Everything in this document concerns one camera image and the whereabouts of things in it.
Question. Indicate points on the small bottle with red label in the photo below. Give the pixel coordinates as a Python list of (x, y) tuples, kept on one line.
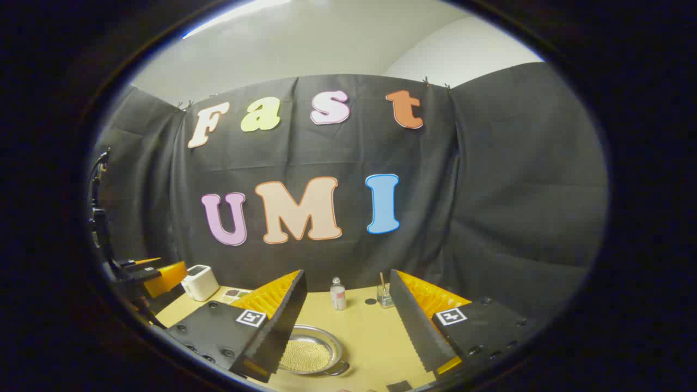
[(338, 296)]

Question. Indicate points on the white toaster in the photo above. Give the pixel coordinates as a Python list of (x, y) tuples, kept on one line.
[(200, 283)]

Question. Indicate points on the clear ribbed glass cup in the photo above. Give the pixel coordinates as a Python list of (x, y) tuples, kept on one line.
[(385, 299)]

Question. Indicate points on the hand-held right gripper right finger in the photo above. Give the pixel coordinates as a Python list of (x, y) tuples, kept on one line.
[(414, 326)]

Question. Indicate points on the large pile of soybeans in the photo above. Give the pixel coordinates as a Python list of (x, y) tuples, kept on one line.
[(305, 356)]

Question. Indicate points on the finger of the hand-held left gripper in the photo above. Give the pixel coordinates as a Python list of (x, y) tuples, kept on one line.
[(163, 279), (139, 264)]

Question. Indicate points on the thin wooden stick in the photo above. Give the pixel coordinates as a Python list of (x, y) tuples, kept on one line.
[(382, 280)]

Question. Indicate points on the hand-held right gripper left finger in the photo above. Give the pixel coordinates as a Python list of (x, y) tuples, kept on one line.
[(283, 321)]

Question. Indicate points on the white divided bean plate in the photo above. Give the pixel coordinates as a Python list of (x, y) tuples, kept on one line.
[(231, 294)]

